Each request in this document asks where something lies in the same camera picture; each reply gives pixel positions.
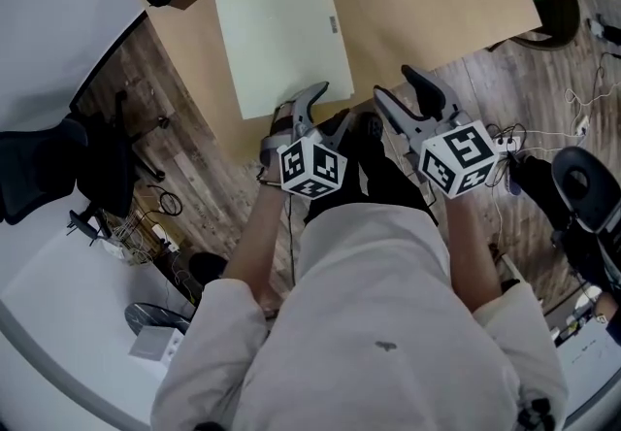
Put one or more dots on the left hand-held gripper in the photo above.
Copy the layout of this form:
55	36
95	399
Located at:
310	167

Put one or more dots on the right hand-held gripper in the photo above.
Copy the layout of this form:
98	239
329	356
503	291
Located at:
456	157

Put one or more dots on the pale green box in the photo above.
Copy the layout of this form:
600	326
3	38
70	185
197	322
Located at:
281	31

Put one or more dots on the person's right forearm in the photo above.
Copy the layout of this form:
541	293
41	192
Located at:
473	254

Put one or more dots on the person's left forearm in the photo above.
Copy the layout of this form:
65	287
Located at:
257	244

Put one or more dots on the person's left hand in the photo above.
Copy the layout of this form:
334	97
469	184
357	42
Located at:
281	125

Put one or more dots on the person's left leg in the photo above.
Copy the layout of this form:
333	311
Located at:
335	176

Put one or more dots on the person's leg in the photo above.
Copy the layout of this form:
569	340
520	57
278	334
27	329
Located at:
393	176
531	174
335	176

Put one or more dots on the person's right leg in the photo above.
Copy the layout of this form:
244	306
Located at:
393	176

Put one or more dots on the white power strip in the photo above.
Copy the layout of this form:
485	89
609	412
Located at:
160	236
505	143

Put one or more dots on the white charger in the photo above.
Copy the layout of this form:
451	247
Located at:
584	124

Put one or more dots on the black round stool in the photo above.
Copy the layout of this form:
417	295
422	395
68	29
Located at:
206	266

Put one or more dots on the black chair with grey headrest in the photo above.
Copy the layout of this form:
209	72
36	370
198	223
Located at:
582	191

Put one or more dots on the person's white shirt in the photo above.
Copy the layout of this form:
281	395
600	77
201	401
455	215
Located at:
369	332

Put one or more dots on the black router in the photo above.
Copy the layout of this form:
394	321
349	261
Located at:
92	230

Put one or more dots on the black marble round table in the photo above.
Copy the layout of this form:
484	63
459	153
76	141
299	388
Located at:
155	315

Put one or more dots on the black mesh office chair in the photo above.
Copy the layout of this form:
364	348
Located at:
58	162

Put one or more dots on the white box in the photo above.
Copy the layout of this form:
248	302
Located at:
155	344

